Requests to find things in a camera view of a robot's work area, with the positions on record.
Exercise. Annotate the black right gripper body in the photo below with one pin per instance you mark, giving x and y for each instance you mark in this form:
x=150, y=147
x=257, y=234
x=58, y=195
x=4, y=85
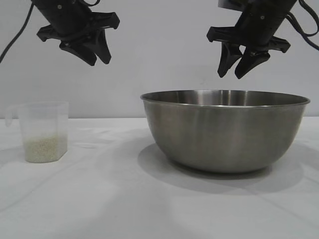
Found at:
x=259, y=22

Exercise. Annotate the stainless steel mixing bowl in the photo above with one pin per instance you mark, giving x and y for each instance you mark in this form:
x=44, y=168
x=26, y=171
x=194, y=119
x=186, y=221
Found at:
x=224, y=139

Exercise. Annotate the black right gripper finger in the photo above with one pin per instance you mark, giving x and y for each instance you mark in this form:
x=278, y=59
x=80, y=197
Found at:
x=228, y=59
x=250, y=62

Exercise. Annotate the white raw rice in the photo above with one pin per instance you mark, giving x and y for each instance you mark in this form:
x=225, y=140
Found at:
x=46, y=149

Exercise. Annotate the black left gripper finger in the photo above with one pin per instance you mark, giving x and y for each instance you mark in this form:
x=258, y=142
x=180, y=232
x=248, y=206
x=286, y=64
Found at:
x=79, y=52
x=102, y=47

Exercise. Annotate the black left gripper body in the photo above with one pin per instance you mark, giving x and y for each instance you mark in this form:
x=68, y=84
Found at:
x=64, y=17

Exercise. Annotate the clear plastic measuring cup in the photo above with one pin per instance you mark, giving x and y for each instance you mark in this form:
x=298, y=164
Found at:
x=45, y=119

